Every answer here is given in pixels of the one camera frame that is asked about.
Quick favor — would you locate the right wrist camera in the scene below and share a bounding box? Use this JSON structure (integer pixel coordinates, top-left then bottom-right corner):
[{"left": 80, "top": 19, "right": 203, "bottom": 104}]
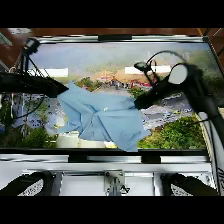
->
[{"left": 133, "top": 60, "right": 160, "bottom": 87}]

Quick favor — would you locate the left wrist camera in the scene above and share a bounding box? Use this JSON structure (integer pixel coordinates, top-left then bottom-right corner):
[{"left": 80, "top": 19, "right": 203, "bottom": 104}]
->
[{"left": 13, "top": 37, "right": 51, "bottom": 79}]

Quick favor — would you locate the silver frame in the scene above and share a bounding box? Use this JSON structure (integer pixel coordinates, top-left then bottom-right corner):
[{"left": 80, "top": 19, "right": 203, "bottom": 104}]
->
[{"left": 0, "top": 152, "right": 224, "bottom": 197}]

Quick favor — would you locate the light blue shirt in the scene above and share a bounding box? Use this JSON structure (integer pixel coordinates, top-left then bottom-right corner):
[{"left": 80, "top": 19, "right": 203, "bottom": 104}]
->
[{"left": 55, "top": 81, "right": 153, "bottom": 153}]

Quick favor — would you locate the black cable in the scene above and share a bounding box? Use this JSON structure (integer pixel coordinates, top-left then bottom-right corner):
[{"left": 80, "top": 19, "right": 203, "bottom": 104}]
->
[{"left": 145, "top": 49, "right": 188, "bottom": 69}]

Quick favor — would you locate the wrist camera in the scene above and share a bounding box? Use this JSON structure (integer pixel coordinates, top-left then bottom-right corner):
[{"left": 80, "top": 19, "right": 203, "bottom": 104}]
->
[
  {"left": 13, "top": 37, "right": 51, "bottom": 79},
  {"left": 133, "top": 60, "right": 160, "bottom": 87}
]

